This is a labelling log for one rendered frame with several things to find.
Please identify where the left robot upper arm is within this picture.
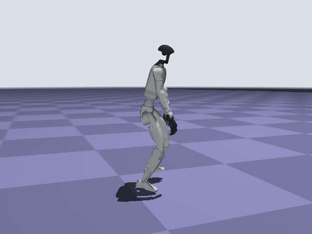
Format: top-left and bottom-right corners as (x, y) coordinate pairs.
(161, 84), (168, 93)

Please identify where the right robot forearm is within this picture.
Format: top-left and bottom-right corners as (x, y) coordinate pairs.
(159, 91), (173, 119)

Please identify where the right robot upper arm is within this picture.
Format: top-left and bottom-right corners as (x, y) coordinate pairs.
(153, 68), (163, 98)

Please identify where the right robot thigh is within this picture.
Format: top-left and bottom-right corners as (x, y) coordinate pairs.
(140, 111), (165, 157)

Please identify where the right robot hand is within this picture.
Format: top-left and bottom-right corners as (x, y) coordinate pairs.
(166, 115), (177, 135)

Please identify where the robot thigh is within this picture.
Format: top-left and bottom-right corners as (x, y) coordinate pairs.
(153, 108), (169, 147)
(140, 111), (165, 157)

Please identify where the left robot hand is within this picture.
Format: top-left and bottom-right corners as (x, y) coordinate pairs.
(163, 114), (170, 126)

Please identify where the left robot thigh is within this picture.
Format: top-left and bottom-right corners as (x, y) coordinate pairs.
(153, 108), (169, 147)

